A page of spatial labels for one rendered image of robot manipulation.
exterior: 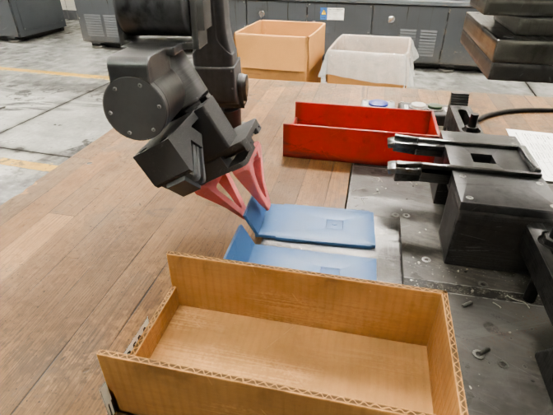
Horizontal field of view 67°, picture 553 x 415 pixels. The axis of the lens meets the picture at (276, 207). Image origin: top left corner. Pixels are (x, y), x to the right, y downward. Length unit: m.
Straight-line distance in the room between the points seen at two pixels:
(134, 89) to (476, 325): 0.38
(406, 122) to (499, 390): 0.52
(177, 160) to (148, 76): 0.08
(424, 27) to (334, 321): 4.72
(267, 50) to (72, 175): 2.19
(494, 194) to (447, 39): 4.58
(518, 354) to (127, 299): 0.38
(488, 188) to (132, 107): 0.38
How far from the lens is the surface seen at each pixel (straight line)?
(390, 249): 0.50
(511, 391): 0.43
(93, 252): 0.55
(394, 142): 0.60
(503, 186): 0.53
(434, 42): 5.06
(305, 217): 0.53
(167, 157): 0.39
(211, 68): 0.68
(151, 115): 0.39
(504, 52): 0.46
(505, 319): 0.49
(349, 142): 0.71
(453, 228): 0.50
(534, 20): 0.48
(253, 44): 2.84
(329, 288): 0.38
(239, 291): 0.41
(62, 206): 0.66
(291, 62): 2.79
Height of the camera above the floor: 1.22
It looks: 32 degrees down
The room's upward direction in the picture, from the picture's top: straight up
